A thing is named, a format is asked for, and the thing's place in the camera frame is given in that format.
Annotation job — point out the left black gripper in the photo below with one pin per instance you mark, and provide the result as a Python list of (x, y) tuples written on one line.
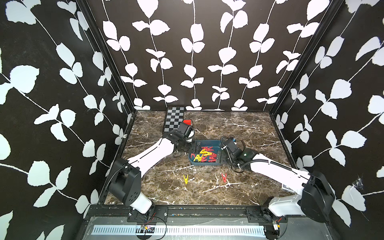
[(193, 146)]

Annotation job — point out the black grey checkerboard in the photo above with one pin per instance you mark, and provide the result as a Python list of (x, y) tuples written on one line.
[(174, 116)]

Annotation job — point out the white perforated cable duct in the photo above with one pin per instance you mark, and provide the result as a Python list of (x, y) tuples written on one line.
[(131, 230)]

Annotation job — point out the teal plastic storage box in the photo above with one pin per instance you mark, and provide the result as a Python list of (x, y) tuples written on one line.
[(216, 144)]

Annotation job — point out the small electronics board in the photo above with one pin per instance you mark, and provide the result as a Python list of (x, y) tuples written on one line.
[(145, 229)]

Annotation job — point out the clothespin pile in box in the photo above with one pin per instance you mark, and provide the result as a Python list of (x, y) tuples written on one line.
[(204, 155)]

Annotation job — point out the black front mounting rail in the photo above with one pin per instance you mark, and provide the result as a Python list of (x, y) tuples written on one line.
[(167, 211)]

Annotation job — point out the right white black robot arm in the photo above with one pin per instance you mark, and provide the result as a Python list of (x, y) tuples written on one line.
[(313, 196)]

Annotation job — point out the yellow clothespin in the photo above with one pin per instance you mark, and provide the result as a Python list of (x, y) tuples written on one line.
[(186, 179)]

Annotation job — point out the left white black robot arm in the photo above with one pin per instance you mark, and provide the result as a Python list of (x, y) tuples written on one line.
[(125, 179)]

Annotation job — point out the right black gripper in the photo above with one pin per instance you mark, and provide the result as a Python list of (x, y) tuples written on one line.
[(226, 149)]

